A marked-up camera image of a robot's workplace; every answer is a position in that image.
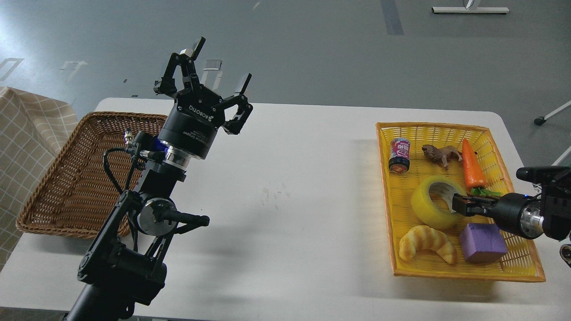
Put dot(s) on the white stand base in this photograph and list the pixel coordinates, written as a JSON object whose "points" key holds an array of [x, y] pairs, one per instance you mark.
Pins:
{"points": [[471, 10]]}

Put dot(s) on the purple block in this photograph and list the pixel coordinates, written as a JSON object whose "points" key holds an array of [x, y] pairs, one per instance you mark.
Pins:
{"points": [[482, 243]]}

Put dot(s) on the orange toy carrot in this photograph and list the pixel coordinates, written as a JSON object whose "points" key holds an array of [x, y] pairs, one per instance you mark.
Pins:
{"points": [[474, 177]]}

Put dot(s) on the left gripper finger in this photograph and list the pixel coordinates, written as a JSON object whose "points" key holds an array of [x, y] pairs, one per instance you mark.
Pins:
{"points": [[234, 125], [192, 87]]}

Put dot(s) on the brown toy animal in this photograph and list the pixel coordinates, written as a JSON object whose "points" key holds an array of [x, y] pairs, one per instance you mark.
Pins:
{"points": [[441, 155]]}

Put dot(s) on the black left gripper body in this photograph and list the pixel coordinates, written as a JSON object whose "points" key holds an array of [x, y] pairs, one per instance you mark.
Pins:
{"points": [[193, 122]]}

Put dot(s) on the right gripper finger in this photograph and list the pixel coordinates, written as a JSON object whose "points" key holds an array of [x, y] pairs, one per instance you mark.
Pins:
{"points": [[470, 206]]}

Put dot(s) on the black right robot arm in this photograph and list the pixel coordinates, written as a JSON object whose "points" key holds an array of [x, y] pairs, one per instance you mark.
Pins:
{"points": [[548, 213]]}

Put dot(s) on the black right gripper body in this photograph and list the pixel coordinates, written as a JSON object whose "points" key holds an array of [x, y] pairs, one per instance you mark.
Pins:
{"points": [[518, 214]]}

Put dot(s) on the small drink can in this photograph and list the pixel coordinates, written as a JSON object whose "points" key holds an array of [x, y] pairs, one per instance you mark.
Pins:
{"points": [[399, 155]]}

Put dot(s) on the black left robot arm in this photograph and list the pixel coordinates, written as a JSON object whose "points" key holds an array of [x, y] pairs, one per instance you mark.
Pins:
{"points": [[124, 265]]}

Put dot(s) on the brown wicker basket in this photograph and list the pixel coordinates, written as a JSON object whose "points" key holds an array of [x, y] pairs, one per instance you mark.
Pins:
{"points": [[75, 196]]}

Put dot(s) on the beige checkered cloth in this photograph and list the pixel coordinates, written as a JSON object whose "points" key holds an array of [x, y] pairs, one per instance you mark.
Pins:
{"points": [[33, 129]]}

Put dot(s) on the toy croissant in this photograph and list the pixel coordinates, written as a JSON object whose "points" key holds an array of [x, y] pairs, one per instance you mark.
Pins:
{"points": [[423, 237]]}

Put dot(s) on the person in green sleeve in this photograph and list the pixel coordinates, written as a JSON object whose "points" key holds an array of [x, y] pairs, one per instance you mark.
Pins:
{"points": [[539, 121]]}

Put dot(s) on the yellow tape roll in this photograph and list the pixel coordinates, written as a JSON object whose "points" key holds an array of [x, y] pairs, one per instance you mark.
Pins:
{"points": [[430, 213]]}

